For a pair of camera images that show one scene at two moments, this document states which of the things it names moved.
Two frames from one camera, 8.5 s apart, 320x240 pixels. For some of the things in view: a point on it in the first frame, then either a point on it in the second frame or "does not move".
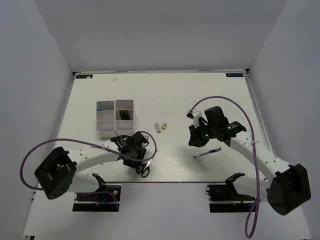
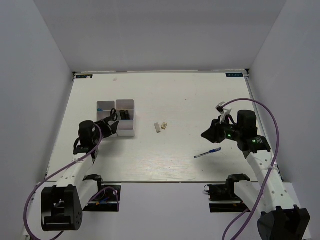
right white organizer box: (125, 121) does not move
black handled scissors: (144, 169) -> (113, 115)
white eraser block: (157, 127) does not move
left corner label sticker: (84, 76) does not move
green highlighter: (122, 113) does not move
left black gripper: (134, 164) -> (109, 130)
